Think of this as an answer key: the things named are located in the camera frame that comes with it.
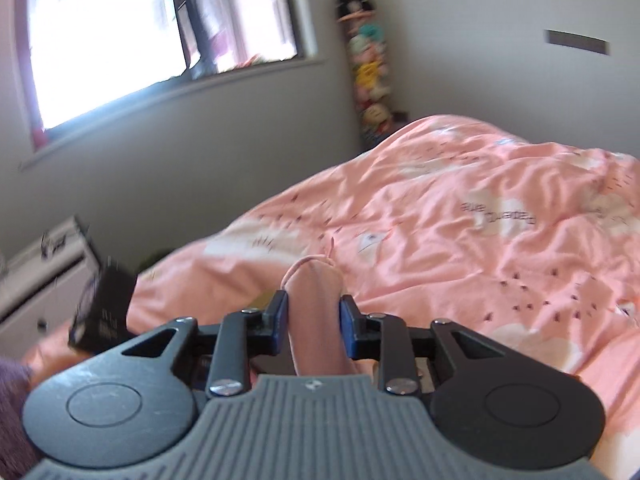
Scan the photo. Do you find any white drawer cabinet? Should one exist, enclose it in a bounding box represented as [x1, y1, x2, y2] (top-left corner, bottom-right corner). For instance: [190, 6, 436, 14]
[1, 260, 98, 360]

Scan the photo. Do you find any bright window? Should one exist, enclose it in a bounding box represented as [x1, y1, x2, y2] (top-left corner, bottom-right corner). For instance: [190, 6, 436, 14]
[14, 0, 318, 150]

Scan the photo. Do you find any light pink pouch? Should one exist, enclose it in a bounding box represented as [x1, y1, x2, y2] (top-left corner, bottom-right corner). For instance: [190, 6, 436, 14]
[281, 242, 358, 376]

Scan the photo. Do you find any black photo card box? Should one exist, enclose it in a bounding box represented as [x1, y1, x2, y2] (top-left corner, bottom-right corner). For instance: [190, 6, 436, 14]
[68, 259, 137, 354]

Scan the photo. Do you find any grey wall vent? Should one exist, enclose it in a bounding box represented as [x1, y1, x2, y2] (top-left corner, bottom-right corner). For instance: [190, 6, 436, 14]
[544, 29, 610, 55]

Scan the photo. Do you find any hanging plush toy column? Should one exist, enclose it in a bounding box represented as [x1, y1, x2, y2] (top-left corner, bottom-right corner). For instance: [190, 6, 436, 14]
[334, 0, 393, 150]

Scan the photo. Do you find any pink patterned duvet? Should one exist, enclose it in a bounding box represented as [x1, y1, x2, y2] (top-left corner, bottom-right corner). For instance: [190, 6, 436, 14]
[22, 114, 640, 480]

